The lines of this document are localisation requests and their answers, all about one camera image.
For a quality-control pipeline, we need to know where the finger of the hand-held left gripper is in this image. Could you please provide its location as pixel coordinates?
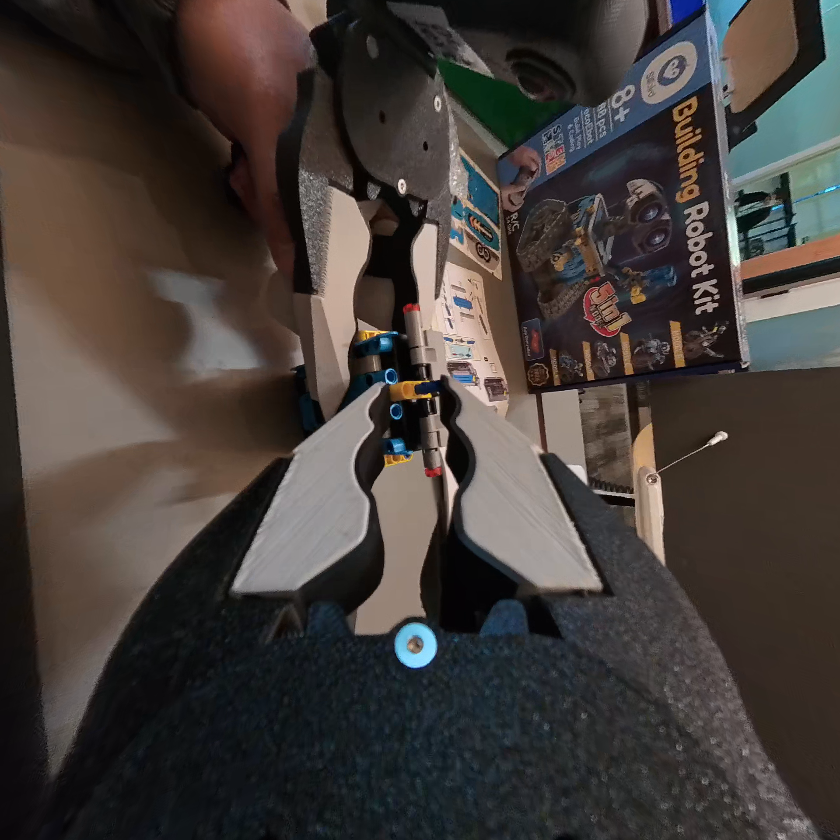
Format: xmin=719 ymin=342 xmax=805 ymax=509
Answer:
xmin=292 ymin=189 xmax=373 ymax=421
xmin=392 ymin=209 xmax=442 ymax=317

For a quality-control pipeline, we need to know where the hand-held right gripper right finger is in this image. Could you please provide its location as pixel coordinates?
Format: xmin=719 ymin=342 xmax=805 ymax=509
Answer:
xmin=441 ymin=377 xmax=605 ymax=597

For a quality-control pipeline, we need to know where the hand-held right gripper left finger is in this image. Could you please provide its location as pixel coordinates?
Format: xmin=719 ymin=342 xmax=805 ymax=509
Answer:
xmin=231 ymin=382 xmax=389 ymax=599

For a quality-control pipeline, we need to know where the grey blue toy brick model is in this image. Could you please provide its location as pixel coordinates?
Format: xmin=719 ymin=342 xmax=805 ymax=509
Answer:
xmin=292 ymin=302 xmax=455 ymax=480

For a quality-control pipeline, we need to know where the person's left forearm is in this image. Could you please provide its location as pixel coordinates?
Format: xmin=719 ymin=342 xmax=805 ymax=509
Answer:
xmin=20 ymin=0 xmax=198 ymax=74

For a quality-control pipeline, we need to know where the person's left hand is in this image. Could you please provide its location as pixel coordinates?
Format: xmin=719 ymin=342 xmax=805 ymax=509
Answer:
xmin=176 ymin=0 xmax=317 ymax=278

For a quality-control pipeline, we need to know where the blue sticker sheet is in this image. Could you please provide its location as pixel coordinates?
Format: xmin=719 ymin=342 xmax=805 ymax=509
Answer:
xmin=451 ymin=147 xmax=506 ymax=281

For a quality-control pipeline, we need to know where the open instruction booklet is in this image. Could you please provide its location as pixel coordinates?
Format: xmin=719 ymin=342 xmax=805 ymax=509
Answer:
xmin=433 ymin=261 xmax=513 ymax=419

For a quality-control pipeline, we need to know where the dark printed toy set box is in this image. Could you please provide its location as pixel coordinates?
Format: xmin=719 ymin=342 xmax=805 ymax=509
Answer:
xmin=495 ymin=7 xmax=751 ymax=395

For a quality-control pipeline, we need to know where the tan black-framed panel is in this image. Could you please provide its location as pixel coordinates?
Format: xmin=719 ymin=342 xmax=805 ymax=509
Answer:
xmin=721 ymin=0 xmax=828 ymax=153

